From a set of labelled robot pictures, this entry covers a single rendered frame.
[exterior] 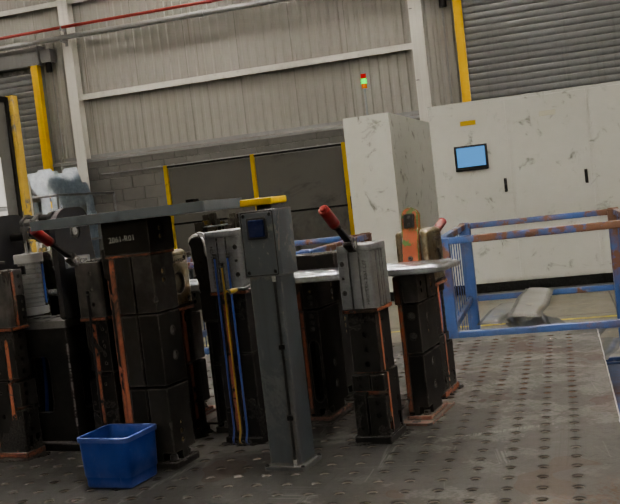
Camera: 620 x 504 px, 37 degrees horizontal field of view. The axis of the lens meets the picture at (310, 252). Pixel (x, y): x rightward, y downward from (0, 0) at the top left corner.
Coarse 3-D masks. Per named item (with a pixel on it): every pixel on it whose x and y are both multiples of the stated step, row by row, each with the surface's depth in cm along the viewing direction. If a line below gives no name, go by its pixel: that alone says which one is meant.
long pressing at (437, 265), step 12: (396, 264) 186; (408, 264) 182; (420, 264) 179; (432, 264) 176; (444, 264) 176; (456, 264) 181; (300, 276) 182; (312, 276) 180; (324, 276) 179; (336, 276) 178; (192, 288) 192
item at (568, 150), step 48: (528, 96) 941; (576, 96) 930; (432, 144) 970; (480, 144) 954; (528, 144) 945; (576, 144) 933; (480, 192) 961; (528, 192) 949; (576, 192) 937; (528, 240) 953; (576, 240) 941; (480, 288) 972
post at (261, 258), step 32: (288, 224) 156; (256, 256) 154; (288, 256) 155; (256, 288) 155; (288, 288) 156; (256, 320) 156; (288, 320) 155; (288, 352) 154; (288, 384) 154; (288, 416) 154; (288, 448) 155
